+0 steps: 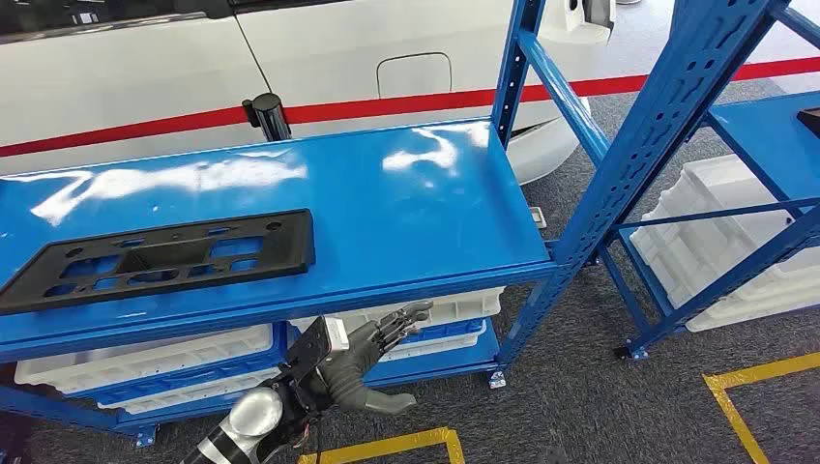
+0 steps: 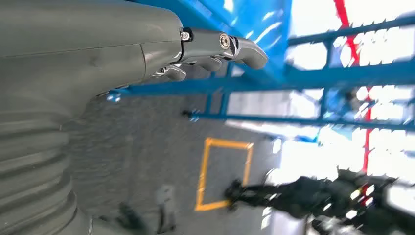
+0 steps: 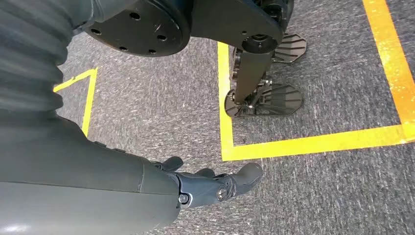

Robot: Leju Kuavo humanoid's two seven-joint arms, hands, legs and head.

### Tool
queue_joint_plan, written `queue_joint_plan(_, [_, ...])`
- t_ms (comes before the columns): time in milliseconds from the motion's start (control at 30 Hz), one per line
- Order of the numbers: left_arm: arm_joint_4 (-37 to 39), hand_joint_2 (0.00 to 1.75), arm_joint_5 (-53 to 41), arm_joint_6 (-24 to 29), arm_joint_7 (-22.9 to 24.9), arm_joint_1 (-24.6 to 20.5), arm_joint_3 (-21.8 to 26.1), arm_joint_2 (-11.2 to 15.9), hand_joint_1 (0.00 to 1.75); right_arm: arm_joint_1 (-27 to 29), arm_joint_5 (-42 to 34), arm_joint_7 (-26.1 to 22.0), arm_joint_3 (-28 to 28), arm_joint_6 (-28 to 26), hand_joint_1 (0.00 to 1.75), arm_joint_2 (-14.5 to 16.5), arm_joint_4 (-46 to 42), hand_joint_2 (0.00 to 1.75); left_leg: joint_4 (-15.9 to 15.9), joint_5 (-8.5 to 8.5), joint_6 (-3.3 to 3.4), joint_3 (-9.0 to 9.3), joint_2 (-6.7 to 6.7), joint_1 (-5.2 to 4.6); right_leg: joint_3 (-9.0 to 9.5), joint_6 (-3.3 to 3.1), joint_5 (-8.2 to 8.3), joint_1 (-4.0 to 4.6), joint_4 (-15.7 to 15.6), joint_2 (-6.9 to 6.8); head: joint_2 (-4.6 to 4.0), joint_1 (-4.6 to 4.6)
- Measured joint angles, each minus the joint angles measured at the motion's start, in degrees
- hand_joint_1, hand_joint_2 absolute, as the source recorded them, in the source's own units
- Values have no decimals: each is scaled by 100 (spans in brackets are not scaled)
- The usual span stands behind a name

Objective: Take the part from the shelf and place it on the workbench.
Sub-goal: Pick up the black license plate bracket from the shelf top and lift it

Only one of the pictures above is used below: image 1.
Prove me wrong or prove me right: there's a black plastic bracket plate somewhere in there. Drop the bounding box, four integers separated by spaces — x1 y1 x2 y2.
0 208 317 316

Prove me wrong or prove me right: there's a blue metal shelf rack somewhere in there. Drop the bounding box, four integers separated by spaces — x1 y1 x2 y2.
0 0 792 450
596 0 820 364

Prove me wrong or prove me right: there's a black plastic part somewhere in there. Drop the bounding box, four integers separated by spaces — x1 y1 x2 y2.
796 106 820 140

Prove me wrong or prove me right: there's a blue plastic crate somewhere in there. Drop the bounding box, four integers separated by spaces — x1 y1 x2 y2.
64 322 289 411
377 318 488 356

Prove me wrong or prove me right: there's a yellow floor tape square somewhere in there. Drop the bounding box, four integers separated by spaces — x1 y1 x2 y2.
701 351 820 464
296 426 466 464

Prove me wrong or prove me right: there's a white car with red stripe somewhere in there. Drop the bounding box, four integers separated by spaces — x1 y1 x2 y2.
0 0 618 187

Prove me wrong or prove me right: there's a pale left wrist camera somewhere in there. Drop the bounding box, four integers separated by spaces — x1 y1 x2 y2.
284 315 351 386

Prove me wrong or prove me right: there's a black stanchion post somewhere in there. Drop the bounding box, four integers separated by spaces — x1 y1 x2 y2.
241 92 293 143

